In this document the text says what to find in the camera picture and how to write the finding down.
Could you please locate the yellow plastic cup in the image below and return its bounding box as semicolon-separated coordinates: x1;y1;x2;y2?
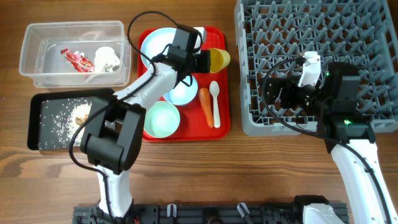
209;48;231;73

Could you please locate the light blue bowl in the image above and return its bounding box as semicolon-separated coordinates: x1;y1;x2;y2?
163;76;198;106

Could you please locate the green bowl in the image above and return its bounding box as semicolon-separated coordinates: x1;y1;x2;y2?
144;101;180;138

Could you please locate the white tissue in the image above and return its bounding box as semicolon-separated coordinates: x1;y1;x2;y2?
94;47;120;73

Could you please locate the red snack wrapper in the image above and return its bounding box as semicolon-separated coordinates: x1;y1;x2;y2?
60;49;95;73

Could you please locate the brown food scrap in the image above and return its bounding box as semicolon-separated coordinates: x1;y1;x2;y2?
75;114;88;126

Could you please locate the white rice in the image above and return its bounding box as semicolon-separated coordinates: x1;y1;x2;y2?
37;97;93;150

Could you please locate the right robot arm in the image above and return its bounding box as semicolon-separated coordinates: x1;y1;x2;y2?
261;58;397;223

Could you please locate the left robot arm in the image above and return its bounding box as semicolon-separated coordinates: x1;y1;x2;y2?
80;25;210;223

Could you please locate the clear plastic waste bin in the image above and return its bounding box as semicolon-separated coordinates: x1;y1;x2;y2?
19;21;131;88

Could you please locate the grey dishwasher rack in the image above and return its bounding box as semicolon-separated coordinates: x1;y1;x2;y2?
234;0;397;136

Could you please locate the black waste tray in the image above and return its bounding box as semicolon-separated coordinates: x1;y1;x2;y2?
27;88;114;151

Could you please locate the light blue plate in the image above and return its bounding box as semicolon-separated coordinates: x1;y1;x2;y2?
140;27;177;58

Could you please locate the orange carrot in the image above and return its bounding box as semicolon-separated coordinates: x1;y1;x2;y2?
198;88;214;128

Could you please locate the white plastic spoon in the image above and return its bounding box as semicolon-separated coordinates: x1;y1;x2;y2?
210;81;221;128

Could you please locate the red serving tray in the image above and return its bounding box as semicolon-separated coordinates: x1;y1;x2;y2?
137;26;231;142

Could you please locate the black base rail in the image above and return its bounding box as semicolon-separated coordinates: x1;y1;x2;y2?
72;195;349;224

